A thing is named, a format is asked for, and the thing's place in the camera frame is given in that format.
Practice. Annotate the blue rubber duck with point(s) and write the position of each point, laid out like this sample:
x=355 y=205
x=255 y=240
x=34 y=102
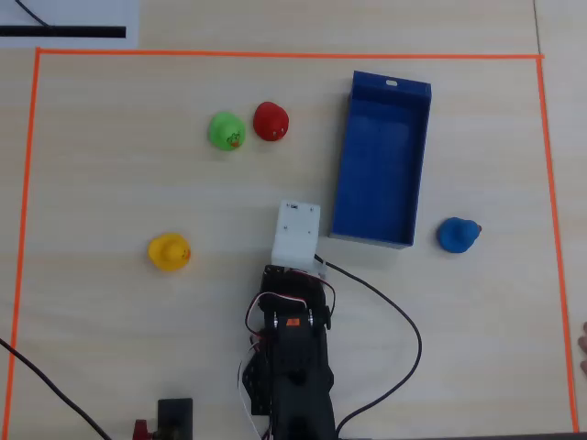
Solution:
x=456 y=234

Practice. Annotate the orange tape strip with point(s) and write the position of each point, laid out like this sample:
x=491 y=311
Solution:
x=552 y=206
x=23 y=215
x=275 y=54

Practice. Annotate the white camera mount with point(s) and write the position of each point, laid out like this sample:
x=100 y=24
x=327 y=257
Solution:
x=295 y=229

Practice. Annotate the yellow rubber duck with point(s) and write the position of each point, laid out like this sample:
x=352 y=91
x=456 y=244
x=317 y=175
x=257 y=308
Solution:
x=169 y=252

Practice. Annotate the green rubber duck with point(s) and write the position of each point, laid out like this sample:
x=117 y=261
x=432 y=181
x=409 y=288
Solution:
x=225 y=131

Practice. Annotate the black clamp stand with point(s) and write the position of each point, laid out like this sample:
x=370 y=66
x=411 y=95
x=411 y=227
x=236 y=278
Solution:
x=175 y=417

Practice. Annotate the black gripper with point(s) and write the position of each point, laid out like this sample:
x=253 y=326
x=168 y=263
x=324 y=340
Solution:
x=283 y=278

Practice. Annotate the blue plastic box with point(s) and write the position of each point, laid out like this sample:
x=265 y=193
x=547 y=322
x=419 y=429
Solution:
x=380 y=160

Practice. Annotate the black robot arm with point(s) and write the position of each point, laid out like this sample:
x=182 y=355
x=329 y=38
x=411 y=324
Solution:
x=298 y=366

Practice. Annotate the bare human hand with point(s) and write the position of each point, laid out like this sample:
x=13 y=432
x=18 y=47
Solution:
x=583 y=348

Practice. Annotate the red rubber duck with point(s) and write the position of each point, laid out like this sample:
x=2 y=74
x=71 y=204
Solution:
x=269 y=120

